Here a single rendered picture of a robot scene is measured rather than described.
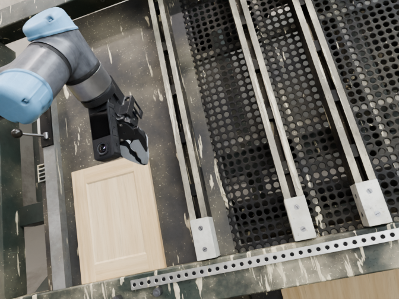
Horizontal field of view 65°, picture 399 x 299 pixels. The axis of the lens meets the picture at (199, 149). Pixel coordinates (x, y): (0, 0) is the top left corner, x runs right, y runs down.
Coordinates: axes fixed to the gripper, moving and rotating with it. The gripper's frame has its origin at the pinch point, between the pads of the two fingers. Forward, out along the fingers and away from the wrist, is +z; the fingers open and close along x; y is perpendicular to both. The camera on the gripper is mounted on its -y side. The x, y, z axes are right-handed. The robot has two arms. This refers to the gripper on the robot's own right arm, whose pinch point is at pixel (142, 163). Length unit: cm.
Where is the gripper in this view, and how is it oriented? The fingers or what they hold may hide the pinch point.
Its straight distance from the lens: 73.9
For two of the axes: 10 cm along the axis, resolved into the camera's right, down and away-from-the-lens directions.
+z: 3.5, 6.5, 6.8
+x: -9.4, 2.2, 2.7
